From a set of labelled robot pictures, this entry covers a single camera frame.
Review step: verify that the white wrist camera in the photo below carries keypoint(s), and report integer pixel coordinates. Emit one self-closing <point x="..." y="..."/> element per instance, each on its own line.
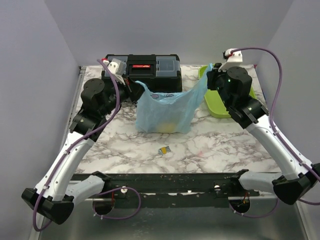
<point x="115" y="68"/>
<point x="233" y="58"/>

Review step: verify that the black plastic toolbox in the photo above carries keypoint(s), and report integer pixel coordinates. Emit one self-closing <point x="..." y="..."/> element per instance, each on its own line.
<point x="161" y="73"/>

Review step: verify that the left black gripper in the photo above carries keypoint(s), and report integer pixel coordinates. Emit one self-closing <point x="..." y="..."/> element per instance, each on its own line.
<point x="133" y="89"/>

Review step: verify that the blue plastic bag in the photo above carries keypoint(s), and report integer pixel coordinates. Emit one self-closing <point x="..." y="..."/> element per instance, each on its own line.
<point x="167" y="113"/>

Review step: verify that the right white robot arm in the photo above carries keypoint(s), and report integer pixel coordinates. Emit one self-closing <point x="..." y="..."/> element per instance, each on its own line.
<point x="298" y="174"/>

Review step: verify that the aluminium frame rail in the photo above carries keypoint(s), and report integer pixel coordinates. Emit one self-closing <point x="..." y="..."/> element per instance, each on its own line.
<point x="62" y="191"/>

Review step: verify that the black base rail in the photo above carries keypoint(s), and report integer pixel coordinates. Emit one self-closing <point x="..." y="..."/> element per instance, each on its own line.
<point x="173" y="190"/>

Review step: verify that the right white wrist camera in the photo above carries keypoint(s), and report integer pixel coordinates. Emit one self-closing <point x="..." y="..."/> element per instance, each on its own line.
<point x="233" y="58"/>

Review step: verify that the green plastic tray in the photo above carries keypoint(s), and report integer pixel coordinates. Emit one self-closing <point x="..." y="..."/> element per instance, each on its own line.
<point x="213" y="101"/>

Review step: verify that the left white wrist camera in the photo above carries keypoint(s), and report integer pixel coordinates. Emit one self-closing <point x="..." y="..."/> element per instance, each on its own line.
<point x="115" y="68"/>

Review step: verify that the small yellow metal clip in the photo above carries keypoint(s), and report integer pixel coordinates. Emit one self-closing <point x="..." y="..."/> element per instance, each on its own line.
<point x="164" y="150"/>

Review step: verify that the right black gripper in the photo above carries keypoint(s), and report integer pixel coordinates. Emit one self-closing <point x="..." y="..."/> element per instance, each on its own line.
<point x="212" y="75"/>

